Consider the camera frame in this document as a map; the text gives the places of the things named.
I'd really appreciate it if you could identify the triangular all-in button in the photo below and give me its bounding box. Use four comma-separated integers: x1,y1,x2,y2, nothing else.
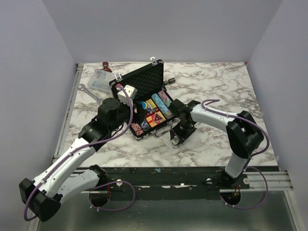
152,113,164,123

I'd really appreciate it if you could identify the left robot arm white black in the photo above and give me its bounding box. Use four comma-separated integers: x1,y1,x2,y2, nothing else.
19,98,146,222

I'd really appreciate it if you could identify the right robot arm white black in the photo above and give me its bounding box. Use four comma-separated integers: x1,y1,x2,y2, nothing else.
169,99,265,189

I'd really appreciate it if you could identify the black cylindrical socket tool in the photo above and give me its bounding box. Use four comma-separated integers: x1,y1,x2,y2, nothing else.
163,77,176,86

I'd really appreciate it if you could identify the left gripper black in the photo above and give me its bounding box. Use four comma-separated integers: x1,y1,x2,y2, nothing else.
110,98,148,132

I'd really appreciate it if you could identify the aluminium extrusion frame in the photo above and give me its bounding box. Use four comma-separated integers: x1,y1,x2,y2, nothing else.
51,64,84,164

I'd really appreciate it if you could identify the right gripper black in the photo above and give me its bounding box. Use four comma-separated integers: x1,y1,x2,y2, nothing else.
170,120,195,145

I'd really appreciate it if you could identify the red dice row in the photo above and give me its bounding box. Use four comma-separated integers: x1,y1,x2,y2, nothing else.
147,108,159,115

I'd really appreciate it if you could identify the green yellow blue chip stack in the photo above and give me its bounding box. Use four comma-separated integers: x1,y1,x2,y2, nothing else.
140,119,151,131

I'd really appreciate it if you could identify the clear plastic organizer box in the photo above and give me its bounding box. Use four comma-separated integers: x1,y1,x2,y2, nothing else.
88,69,116,94

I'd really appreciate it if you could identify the blue round dealer button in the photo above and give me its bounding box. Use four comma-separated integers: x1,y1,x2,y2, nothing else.
141,102,151,111

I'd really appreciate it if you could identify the red white chip stack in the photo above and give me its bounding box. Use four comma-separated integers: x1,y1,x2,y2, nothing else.
131,123,144,136

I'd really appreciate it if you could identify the red playing card deck box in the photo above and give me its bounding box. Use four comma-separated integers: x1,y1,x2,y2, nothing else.
145,111,166,128

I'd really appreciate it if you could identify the white blue poker chip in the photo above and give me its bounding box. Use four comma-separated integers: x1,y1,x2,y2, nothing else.
171,137,180,149

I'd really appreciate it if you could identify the silver wrench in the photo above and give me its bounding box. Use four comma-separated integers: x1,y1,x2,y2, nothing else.
77,84,102,105

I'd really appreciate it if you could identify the purple green grey chip stack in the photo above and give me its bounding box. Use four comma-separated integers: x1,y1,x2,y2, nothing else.
158,90,173,119

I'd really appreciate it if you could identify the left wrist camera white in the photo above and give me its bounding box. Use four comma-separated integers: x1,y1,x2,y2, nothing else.
116,84,138,105

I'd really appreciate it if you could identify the black poker set case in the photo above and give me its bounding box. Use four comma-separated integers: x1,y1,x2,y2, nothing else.
109,57,175,140

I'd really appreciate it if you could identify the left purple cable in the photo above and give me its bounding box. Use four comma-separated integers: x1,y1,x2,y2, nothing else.
24,84,137,221

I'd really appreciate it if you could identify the blue playing card deck box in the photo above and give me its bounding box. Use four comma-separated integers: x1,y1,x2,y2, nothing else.
146,99,156,111

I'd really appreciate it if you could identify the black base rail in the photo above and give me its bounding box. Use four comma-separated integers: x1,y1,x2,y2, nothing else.
86,165,250,205

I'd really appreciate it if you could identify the light blue chip stack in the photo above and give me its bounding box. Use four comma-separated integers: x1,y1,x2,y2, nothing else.
151,93,170,114

